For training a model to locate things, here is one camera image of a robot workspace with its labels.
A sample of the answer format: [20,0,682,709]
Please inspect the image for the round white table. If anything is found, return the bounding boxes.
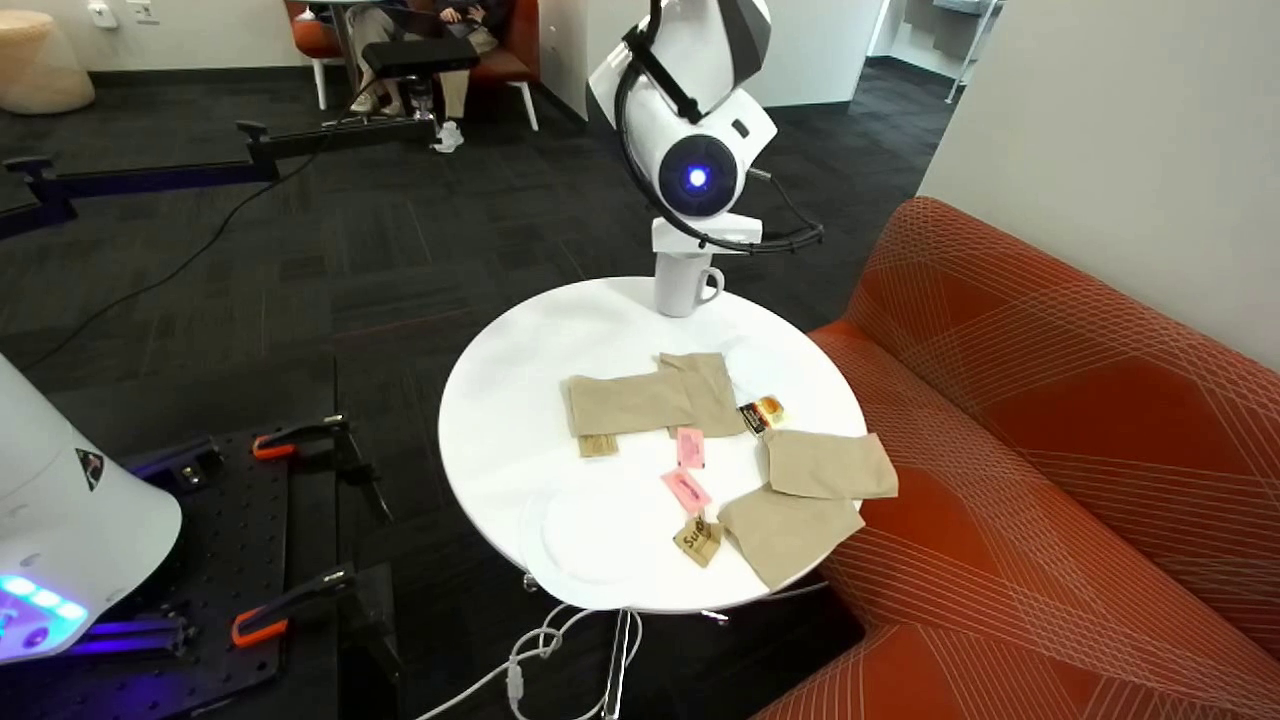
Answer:
[435,276,869,614]

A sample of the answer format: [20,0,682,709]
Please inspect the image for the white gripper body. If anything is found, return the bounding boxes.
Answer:
[650,212,763,254]

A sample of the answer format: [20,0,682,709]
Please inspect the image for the white ceramic mug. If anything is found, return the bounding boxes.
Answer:
[653,251,724,319]

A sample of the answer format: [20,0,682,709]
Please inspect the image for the pink sweetener packet upper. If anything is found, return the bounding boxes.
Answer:
[678,428,703,466]

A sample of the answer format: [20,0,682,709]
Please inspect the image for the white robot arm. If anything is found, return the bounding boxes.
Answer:
[589,0,778,251]

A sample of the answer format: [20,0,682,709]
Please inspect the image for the orange clamp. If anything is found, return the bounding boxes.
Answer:
[249,411,348,463]
[228,566,352,651]

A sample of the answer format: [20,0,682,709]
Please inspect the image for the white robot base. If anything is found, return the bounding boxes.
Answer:
[0,354,183,665]

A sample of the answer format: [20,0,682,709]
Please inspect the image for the beige round stool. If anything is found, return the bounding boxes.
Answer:
[0,8,98,116]

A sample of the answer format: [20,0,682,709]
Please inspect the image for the orange striped sofa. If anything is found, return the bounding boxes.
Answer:
[761,195,1280,720]

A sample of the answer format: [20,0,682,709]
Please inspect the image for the white cabinet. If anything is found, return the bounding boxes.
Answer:
[539,0,890,116]

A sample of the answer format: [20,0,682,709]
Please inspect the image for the brown napkin right lower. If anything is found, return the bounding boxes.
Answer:
[719,489,863,587]

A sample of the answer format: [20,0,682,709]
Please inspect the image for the large brown paper napkin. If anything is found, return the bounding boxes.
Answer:
[564,351,746,461]

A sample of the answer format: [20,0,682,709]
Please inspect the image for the pink sweetener packet lower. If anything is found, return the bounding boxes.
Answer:
[664,466,709,515]

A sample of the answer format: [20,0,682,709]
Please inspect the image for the white cables under table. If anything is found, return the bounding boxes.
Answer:
[414,601,650,720]

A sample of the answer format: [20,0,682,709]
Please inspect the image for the orange clamp lower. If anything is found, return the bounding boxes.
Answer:
[228,566,352,651]

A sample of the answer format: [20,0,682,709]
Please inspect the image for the small brown sugar packet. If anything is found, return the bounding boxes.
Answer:
[671,515,724,566]

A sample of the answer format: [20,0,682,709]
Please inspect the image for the brown napkin right upper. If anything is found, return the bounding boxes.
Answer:
[763,432,902,500]

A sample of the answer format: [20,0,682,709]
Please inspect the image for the pink sweetener packet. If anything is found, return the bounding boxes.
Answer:
[664,466,709,515]
[678,428,703,466]

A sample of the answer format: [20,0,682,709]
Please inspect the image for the black and yellow packet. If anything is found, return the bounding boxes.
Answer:
[741,394,784,432]

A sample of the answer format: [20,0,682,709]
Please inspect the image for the orange clamp upper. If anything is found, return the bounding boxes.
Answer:
[249,411,348,463]

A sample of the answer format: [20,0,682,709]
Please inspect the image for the black camera stand bar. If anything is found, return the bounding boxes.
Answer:
[0,119,430,239]

